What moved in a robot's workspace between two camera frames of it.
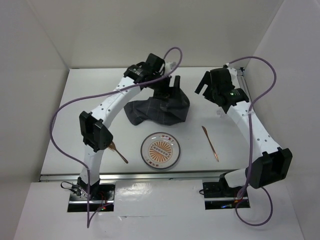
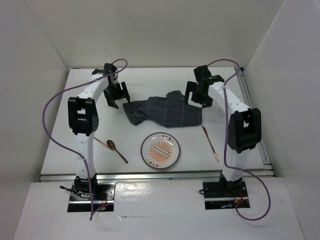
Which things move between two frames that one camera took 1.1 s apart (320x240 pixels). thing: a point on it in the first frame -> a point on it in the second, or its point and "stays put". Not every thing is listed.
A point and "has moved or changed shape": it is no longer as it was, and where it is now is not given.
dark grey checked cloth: (159, 110) has moved or changed shape
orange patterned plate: (160, 150) stays put
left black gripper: (165, 92) -> (110, 99)
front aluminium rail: (137, 177) stays put
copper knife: (205, 132) stays put
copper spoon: (112, 147) stays put
